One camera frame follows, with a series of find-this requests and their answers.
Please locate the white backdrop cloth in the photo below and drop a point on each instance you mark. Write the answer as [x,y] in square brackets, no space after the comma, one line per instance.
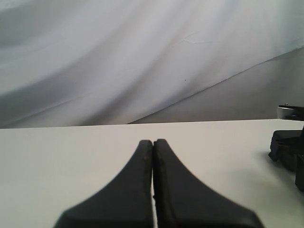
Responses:
[90,62]

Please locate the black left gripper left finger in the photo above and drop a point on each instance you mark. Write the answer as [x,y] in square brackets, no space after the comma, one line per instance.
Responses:
[125,202]

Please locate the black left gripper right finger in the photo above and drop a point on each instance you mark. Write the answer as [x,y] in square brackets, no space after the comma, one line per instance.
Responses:
[183,201]

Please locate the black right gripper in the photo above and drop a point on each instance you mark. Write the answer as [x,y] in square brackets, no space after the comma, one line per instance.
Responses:
[287,147]

